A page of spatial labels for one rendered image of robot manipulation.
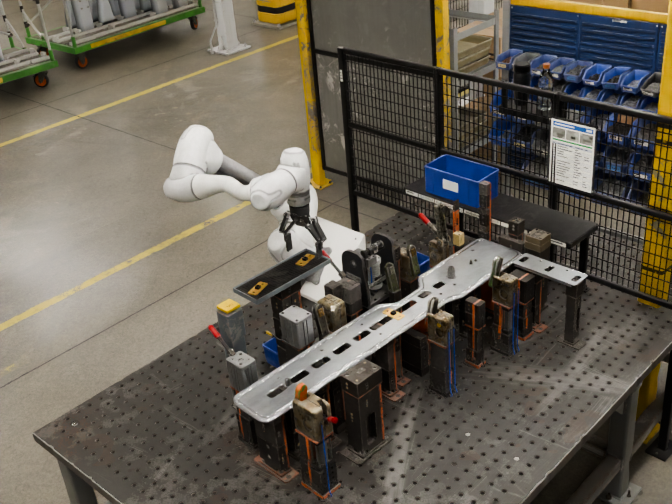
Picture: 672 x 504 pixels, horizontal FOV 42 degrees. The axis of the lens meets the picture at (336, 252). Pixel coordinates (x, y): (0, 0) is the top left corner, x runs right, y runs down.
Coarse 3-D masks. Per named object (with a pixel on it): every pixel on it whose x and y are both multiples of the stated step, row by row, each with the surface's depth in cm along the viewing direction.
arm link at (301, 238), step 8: (288, 224) 383; (272, 232) 381; (288, 232) 378; (296, 232) 380; (304, 232) 383; (272, 240) 379; (280, 240) 376; (296, 240) 378; (304, 240) 382; (312, 240) 388; (272, 248) 377; (280, 248) 375; (296, 248) 377; (304, 248) 381; (312, 248) 387; (272, 256) 380; (280, 256) 378; (288, 256) 377
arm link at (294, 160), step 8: (288, 152) 308; (296, 152) 307; (304, 152) 310; (280, 160) 310; (288, 160) 307; (296, 160) 307; (304, 160) 309; (280, 168) 307; (288, 168) 306; (296, 168) 307; (304, 168) 309; (296, 176) 306; (304, 176) 310; (296, 184) 306; (304, 184) 311; (296, 192) 313
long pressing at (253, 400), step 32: (480, 256) 356; (512, 256) 354; (448, 288) 336; (352, 320) 322; (416, 320) 320; (320, 352) 307; (352, 352) 305; (256, 384) 294; (320, 384) 292; (256, 416) 280
